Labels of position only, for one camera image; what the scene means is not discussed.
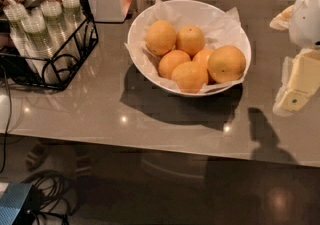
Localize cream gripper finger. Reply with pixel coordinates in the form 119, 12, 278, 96
269, 6, 293, 31
273, 49, 320, 117

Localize white ceramic bowl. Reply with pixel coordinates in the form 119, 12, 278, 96
126, 0, 252, 98

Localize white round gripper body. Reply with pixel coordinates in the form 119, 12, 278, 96
289, 0, 320, 49

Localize partly hidden middle orange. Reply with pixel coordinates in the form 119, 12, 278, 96
193, 48, 215, 84

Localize orange at front middle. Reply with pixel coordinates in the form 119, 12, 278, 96
171, 61, 208, 93

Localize orange at back left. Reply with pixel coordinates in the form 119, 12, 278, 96
145, 20, 176, 56

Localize blue grey box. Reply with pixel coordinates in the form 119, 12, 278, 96
0, 183, 35, 225

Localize black wire rack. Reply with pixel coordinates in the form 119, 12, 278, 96
0, 0, 98, 90

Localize orange at back middle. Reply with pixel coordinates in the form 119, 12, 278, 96
175, 25, 205, 57

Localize black coiled cables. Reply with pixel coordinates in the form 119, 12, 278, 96
20, 168, 81, 225

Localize orange at front left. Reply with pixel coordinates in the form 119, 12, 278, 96
158, 50, 191, 79

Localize black cable on left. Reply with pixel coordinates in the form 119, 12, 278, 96
0, 65, 14, 175

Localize clear plastic cup stack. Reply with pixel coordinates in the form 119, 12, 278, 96
3, 3, 37, 73
40, 0, 74, 66
62, 0, 85, 46
21, 15, 59, 85

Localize large orange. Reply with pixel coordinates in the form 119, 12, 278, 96
207, 45, 246, 83

